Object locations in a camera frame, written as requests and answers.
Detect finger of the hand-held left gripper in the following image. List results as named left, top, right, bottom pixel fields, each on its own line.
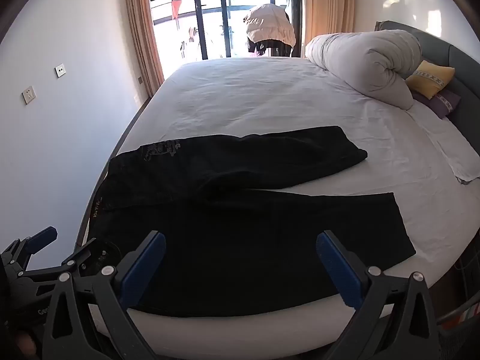
left=0, top=226, right=58, bottom=274
left=62, top=237, right=122, bottom=275

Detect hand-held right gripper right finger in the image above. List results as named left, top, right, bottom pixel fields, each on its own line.
left=316, top=230, right=447, bottom=360

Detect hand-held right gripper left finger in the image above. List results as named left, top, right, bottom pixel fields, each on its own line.
left=41, top=230, right=167, bottom=360

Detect black pants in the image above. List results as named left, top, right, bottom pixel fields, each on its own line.
left=87, top=125, right=417, bottom=317

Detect person's left hand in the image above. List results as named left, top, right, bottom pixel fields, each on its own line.
left=16, top=335, right=39, bottom=360

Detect dark mesh basket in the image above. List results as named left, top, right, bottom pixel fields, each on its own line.
left=437, top=247, right=480, bottom=360

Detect bed with white sheet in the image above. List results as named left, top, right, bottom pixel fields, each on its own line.
left=75, top=56, right=480, bottom=360

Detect purple patterned pillow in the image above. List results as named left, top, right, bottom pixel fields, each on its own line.
left=412, top=89, right=462, bottom=120

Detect rolled white duvet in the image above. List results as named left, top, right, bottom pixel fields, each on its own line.
left=304, top=29, right=422, bottom=110

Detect yellow patterned pillow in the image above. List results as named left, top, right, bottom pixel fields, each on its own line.
left=405, top=60, right=455, bottom=100

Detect beige curtain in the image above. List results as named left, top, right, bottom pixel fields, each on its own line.
left=123, top=0, right=166, bottom=98
left=302, top=0, right=356, bottom=47

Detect dark hanging garment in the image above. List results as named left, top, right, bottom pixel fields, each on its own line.
left=247, top=39, right=293, bottom=58

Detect grey padded headboard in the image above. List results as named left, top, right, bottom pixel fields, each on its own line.
left=375, top=20, right=480, bottom=136

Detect white puffer jacket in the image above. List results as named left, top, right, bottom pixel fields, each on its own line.
left=243, top=3, right=297, bottom=47

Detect black sliding door frame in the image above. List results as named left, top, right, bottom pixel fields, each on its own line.
left=191, top=0, right=302, bottom=60

